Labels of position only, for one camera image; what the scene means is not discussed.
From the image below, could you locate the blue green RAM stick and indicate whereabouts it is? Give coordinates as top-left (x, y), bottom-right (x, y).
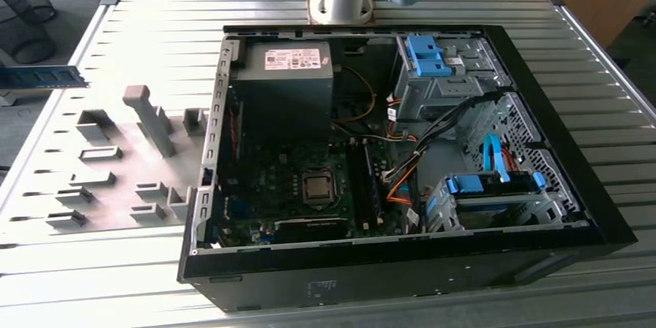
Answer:
top-left (0, 65), bottom-right (90, 90)

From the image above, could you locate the silver CPU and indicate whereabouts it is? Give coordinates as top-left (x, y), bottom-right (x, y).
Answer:
top-left (305, 177), bottom-right (335, 200)

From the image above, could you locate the metal socket cover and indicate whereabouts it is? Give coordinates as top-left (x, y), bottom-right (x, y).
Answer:
top-left (299, 168), bottom-right (343, 210)

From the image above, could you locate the green motherboard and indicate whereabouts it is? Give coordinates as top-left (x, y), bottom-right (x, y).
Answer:
top-left (218, 139), bottom-right (406, 247)

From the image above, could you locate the grey power supply unit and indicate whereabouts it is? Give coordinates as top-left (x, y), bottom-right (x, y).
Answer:
top-left (231, 40), bottom-right (338, 143)

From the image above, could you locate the black graphics card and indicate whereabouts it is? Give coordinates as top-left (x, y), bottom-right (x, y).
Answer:
top-left (273, 217), bottom-right (351, 244)

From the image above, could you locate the metal drive cage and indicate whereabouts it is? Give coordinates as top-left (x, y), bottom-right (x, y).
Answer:
top-left (393, 34), bottom-right (514, 124)

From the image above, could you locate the hard disk in blue carrier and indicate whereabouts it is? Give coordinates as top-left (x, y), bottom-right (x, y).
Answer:
top-left (445, 171), bottom-right (546, 197)

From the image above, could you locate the blue drive bay latch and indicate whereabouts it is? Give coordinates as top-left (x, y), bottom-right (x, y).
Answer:
top-left (403, 35), bottom-right (455, 78)

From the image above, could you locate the black PC case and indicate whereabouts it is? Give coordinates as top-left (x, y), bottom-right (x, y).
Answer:
top-left (177, 23), bottom-right (641, 313)

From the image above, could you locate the metal disk bay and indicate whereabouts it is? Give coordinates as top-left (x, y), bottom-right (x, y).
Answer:
top-left (423, 180), bottom-right (574, 234)

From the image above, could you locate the grey parts rack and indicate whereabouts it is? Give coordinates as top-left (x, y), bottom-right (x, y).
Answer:
top-left (43, 84), bottom-right (211, 237)

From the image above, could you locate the black mesh waste basket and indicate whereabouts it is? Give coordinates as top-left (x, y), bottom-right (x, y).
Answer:
top-left (0, 0), bottom-right (59, 65)

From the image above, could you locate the white black wire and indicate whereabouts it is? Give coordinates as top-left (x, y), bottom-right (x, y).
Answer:
top-left (333, 122), bottom-right (419, 143)

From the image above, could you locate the yellow black wire loop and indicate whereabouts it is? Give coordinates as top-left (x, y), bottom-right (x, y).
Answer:
top-left (333, 66), bottom-right (379, 126)

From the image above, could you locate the red orange power wire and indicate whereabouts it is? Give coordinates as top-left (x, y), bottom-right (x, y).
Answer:
top-left (385, 91), bottom-right (419, 144)

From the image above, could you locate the thin red wire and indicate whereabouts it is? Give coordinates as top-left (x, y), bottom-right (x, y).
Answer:
top-left (229, 104), bottom-right (242, 160)

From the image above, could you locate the orange red wire bundle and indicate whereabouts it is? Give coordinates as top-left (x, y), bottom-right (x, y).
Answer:
top-left (385, 158), bottom-right (422, 206)

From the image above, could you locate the black cable bundle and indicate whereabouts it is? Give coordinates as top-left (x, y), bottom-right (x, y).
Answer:
top-left (410, 91), bottom-right (503, 162)

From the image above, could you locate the blue data wire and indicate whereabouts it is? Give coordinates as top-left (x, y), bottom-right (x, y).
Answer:
top-left (483, 133), bottom-right (514, 184)

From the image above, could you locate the red data wire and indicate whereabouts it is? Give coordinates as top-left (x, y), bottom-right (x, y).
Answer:
top-left (505, 147), bottom-right (521, 174)

